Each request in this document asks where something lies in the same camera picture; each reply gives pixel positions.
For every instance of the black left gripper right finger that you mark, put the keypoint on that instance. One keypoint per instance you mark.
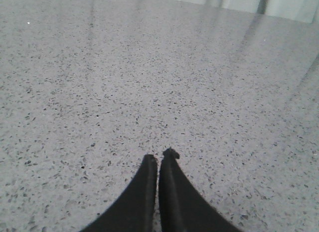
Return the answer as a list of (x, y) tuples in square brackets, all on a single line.
[(182, 208)]

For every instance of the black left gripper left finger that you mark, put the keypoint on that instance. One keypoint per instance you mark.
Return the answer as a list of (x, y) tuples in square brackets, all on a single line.
[(133, 210)]

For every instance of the grey curtain backdrop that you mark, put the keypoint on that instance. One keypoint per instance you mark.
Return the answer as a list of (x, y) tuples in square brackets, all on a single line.
[(299, 10)]

